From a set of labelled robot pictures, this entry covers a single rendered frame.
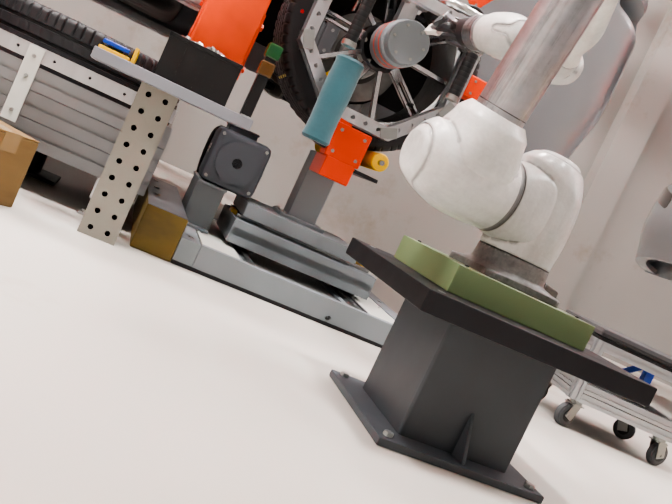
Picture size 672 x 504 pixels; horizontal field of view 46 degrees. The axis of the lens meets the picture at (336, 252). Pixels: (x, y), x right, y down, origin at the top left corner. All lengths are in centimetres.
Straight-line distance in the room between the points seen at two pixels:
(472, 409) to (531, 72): 64
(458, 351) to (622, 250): 609
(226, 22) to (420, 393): 125
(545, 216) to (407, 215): 505
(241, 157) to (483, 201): 115
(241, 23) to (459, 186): 106
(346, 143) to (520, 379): 113
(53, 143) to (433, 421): 139
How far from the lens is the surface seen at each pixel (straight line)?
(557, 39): 151
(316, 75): 246
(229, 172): 249
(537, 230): 158
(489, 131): 147
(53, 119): 241
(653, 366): 272
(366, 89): 305
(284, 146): 629
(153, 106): 213
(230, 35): 234
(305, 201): 263
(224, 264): 228
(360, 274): 258
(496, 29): 196
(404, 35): 239
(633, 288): 772
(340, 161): 248
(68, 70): 241
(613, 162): 722
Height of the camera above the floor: 39
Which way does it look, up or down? 4 degrees down
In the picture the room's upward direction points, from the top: 25 degrees clockwise
